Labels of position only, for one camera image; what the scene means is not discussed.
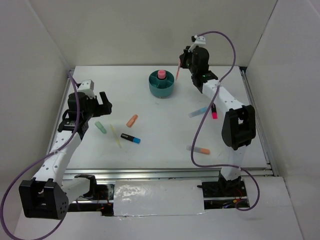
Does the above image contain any thin orange pen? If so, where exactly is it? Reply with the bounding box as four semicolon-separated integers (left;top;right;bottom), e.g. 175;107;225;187
175;60;181;81

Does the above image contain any pink capped marker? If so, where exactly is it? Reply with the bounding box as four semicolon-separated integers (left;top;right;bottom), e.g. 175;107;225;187
157;69;167;80

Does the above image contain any thin yellow pen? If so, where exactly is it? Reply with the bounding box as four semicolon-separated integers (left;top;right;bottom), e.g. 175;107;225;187
109;123;122;149

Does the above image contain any grey orange highlighter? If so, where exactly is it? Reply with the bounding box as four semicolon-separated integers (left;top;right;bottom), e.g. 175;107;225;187
186;145;211;155

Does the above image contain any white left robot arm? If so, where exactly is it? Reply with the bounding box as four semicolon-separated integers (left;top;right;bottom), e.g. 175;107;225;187
19;92;112;220

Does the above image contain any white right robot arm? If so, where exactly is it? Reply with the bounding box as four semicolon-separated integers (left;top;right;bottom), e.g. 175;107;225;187
179;46;256;196

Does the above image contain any green highlighter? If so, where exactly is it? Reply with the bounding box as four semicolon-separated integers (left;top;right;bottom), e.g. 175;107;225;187
94;121;107;134

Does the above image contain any teal round organizer container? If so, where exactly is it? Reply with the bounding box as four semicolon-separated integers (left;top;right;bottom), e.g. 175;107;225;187
148;70;175;98

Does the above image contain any black blue highlighter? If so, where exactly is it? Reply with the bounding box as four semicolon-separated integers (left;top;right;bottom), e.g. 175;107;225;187
120;133;141;144

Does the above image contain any blue capped clear highlighter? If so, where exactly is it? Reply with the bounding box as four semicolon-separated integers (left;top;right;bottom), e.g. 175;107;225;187
188;107;208;118

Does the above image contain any black pink highlighter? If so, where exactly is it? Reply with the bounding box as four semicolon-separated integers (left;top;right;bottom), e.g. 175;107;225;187
211;103;218;119

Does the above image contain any white foil cover plate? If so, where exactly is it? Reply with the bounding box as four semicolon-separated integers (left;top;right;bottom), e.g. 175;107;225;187
113;179;205;217

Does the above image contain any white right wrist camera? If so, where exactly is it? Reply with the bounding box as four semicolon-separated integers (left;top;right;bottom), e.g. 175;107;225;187
188;35;206;53

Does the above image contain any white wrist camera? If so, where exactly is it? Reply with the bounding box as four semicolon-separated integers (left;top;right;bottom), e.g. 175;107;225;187
188;35;206;53
77;79;95;99

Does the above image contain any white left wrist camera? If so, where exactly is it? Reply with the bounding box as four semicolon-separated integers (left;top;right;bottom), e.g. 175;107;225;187
77;79;95;99

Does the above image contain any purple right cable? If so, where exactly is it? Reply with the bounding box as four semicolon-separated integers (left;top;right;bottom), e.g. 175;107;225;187
190;30;261;213

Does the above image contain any purple cable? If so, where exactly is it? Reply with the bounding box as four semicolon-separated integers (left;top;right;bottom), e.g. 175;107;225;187
190;30;261;213
0;72;82;240

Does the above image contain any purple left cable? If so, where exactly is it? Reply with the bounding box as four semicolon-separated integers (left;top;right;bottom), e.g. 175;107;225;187
0;72;82;240

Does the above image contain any aluminium rail frame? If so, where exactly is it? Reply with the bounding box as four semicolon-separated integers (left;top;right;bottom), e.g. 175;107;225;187
59;66;278;182

